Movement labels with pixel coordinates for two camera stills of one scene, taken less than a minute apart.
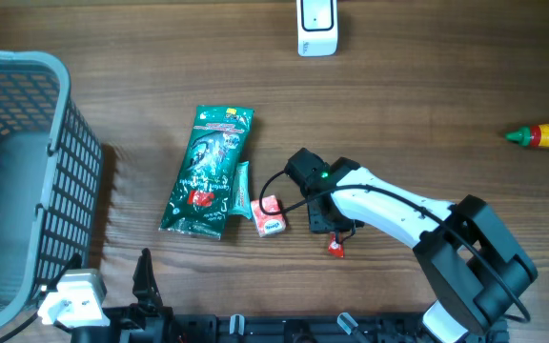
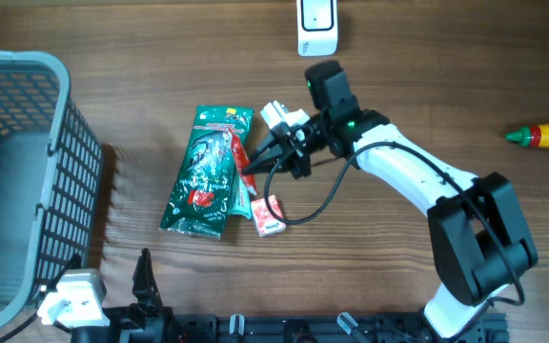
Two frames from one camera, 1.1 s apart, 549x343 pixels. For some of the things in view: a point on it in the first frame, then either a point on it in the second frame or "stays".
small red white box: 268,224 stays
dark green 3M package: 201,203 stays
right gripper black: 317,224 -> 295,157
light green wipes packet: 241,204 stays
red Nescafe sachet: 335,249 -> 241,154
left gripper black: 147,292 stays
